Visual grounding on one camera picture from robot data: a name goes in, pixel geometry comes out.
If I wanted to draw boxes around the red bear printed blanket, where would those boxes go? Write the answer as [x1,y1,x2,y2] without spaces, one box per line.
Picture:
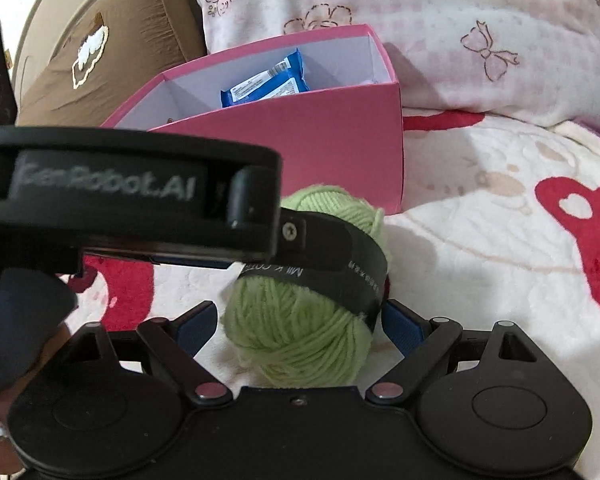
[55,107,600,480]

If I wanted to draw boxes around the pink checkered pillow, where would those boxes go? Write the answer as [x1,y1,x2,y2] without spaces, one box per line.
[200,0,600,128]

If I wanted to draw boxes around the green yarn ball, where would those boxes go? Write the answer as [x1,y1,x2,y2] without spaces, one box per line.
[221,184,392,389]

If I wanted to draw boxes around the pink cardboard box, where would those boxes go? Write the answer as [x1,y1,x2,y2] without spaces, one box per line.
[100,23,406,216]

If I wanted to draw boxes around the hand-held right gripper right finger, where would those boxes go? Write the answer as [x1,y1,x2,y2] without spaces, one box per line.
[366,299,540,406]

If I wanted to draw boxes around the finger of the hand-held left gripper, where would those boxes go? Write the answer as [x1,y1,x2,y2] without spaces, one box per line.
[151,209,309,271]

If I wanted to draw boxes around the brown cushion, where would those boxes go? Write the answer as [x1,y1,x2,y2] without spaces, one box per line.
[16,0,207,129]

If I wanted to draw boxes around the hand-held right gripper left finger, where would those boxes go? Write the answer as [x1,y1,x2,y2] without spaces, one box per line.
[62,300,234,406]

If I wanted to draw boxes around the blue cookie packet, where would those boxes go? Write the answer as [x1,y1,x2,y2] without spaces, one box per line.
[219,48,309,109]

